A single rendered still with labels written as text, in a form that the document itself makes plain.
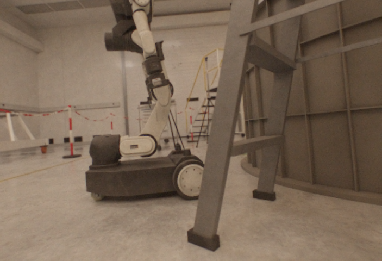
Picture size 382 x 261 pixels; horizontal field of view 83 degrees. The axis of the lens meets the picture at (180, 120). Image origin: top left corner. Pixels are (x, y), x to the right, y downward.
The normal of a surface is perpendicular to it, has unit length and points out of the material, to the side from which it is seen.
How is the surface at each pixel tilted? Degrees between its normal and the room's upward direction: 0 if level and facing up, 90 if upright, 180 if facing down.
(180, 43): 90
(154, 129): 90
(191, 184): 90
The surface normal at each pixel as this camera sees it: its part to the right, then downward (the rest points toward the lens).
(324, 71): -0.83, 0.04
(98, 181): -0.19, -0.03
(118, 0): 0.15, -0.05
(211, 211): -0.67, -0.04
